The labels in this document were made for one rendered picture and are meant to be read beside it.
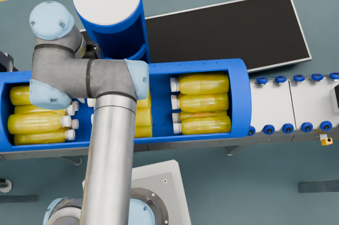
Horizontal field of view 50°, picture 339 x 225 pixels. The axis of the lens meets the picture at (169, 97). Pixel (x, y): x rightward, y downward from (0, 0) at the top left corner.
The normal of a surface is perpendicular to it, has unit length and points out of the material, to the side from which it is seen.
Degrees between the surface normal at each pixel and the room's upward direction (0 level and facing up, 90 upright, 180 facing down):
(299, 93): 0
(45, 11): 1
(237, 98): 15
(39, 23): 1
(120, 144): 35
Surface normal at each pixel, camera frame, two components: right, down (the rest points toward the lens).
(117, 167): 0.47, -0.40
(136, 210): 0.13, -0.26
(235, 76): -0.01, -0.48
